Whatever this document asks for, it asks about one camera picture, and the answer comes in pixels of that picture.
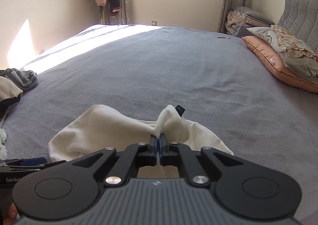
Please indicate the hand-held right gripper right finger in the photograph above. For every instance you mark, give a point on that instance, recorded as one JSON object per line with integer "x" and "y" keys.
{"x": 163, "y": 150}

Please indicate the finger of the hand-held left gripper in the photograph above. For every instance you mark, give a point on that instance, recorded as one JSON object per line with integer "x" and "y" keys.
{"x": 32, "y": 161}

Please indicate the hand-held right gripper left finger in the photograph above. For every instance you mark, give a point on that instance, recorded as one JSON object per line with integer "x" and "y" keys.
{"x": 154, "y": 150}

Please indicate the cream printed sweatshirt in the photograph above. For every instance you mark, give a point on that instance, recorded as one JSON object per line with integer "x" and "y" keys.
{"x": 99, "y": 128}

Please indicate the person's left hand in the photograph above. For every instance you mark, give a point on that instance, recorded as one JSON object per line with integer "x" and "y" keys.
{"x": 12, "y": 211}

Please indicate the white fluffy cloth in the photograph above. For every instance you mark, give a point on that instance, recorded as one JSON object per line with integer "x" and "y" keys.
{"x": 2, "y": 140}

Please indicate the black crumpled garment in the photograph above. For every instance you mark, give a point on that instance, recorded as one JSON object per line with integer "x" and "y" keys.
{"x": 6, "y": 107}

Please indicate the cream crumpled garment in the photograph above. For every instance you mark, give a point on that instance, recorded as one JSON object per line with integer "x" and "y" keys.
{"x": 7, "y": 90}

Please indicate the bed with grey sheet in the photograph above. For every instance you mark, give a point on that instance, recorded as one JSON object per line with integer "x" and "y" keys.
{"x": 149, "y": 71}

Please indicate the grey crumpled garment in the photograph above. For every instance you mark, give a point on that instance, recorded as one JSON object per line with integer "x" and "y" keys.
{"x": 24, "y": 78}

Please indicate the pink pillow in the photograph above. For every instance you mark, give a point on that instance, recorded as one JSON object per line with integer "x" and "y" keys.
{"x": 263, "y": 52}

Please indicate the coat stand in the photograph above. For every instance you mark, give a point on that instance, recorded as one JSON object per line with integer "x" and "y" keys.
{"x": 101, "y": 15}

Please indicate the beige ruffled cloth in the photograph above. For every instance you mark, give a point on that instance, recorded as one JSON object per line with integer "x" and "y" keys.
{"x": 237, "y": 18}

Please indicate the grey printed pillow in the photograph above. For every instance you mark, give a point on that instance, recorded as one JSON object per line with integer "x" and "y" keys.
{"x": 293, "y": 62}

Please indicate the grey folded quilt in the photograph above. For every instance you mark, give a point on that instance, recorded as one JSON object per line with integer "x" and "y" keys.
{"x": 258, "y": 18}

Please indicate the floral ruffled cloth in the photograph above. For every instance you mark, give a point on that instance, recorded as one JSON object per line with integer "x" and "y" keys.
{"x": 290, "y": 41}

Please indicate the grey quilted headboard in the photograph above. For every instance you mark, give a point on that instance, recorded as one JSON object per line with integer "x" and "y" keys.
{"x": 300, "y": 13}

